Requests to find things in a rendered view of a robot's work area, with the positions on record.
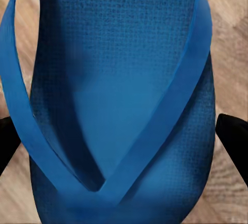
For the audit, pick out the sandal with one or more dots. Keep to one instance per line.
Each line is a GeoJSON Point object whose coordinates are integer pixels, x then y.
{"type": "Point", "coordinates": [120, 125]}

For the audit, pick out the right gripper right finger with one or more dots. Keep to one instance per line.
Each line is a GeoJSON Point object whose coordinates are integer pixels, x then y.
{"type": "Point", "coordinates": [233, 133]}

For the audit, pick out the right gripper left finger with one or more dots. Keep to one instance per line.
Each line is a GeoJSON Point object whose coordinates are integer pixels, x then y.
{"type": "Point", "coordinates": [9, 141]}

